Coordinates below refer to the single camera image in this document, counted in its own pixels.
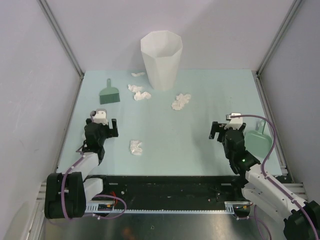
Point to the small paper scrap near bin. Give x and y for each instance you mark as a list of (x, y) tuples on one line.
[(138, 74)]

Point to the crumpled paper scrap front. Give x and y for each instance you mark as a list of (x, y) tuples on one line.
[(135, 147)]

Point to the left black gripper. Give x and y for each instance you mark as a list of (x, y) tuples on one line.
[(111, 132)]

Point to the aluminium frame post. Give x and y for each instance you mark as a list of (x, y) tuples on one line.
[(280, 34), (48, 13)]

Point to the green plastic dustpan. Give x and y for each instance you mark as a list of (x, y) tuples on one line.
[(258, 143)]

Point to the crumpled paper scrap middle left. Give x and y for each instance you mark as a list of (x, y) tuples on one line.
[(142, 95)]

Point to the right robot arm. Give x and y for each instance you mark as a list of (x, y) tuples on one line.
[(301, 218)]

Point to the grey slotted cable duct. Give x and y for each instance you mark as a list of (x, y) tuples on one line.
[(228, 208)]

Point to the green hand brush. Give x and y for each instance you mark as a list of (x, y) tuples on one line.
[(109, 94)]

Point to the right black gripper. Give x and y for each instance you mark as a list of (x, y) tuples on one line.
[(215, 128)]

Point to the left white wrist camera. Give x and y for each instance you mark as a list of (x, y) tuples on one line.
[(99, 116)]

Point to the crumpled paper scrap upper left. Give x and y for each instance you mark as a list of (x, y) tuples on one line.
[(134, 88)]

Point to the white faceted waste bin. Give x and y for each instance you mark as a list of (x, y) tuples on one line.
[(161, 52)]

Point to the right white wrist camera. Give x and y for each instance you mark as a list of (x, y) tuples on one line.
[(235, 121)]

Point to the left aluminium frame post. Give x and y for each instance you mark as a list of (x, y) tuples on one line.
[(48, 13)]

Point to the large crumpled paper scrap right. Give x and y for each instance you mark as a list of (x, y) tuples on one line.
[(180, 101)]

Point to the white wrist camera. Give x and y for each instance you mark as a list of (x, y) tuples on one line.
[(99, 116), (235, 121)]

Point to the right aluminium frame post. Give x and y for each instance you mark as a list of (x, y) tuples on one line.
[(280, 34)]

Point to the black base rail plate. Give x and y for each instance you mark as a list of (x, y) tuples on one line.
[(172, 192)]

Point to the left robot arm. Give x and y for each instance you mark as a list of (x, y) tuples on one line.
[(65, 196)]

